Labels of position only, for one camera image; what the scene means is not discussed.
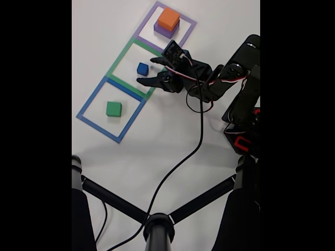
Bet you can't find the small blue block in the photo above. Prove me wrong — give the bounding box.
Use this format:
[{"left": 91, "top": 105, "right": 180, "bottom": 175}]
[{"left": 136, "top": 62, "right": 149, "bottom": 76}]

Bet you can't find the large purple block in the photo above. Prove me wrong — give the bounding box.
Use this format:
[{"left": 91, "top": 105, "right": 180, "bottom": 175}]
[{"left": 153, "top": 20, "right": 181, "bottom": 39}]

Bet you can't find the orange block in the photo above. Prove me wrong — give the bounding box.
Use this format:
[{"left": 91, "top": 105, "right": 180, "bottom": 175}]
[{"left": 157, "top": 7, "right": 181, "bottom": 31}]

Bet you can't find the green block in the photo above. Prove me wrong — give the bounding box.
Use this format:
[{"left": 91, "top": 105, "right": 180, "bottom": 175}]
[{"left": 106, "top": 101, "right": 123, "bottom": 118}]

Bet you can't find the purple tape square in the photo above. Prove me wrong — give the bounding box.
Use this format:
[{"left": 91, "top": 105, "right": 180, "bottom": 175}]
[{"left": 135, "top": 1, "right": 197, "bottom": 54}]

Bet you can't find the green tape square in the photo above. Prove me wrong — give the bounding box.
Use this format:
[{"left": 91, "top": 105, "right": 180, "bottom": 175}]
[{"left": 107, "top": 36, "right": 168, "bottom": 101}]

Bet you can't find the blue tape square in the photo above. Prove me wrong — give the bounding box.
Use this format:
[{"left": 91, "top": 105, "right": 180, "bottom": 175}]
[{"left": 76, "top": 75, "right": 147, "bottom": 144}]

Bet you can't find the red table clamp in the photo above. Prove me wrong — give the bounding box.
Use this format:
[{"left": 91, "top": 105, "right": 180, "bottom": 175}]
[{"left": 233, "top": 135, "right": 252, "bottom": 152}]

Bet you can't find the black tripod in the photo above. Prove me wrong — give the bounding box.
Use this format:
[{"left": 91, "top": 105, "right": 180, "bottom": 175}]
[{"left": 72, "top": 154, "right": 261, "bottom": 251}]

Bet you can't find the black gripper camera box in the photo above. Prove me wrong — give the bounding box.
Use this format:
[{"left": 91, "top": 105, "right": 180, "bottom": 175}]
[{"left": 161, "top": 39, "right": 192, "bottom": 73}]

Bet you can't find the red white servo wire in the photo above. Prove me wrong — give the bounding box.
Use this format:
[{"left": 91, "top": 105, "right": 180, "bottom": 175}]
[{"left": 164, "top": 54, "right": 248, "bottom": 89}]

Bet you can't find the thick black cable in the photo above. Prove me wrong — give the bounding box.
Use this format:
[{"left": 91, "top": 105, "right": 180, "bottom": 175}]
[{"left": 104, "top": 57, "right": 204, "bottom": 251}]

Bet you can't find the thin black cable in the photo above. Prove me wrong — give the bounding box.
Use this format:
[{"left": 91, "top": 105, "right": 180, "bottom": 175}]
[{"left": 94, "top": 201, "right": 108, "bottom": 244}]

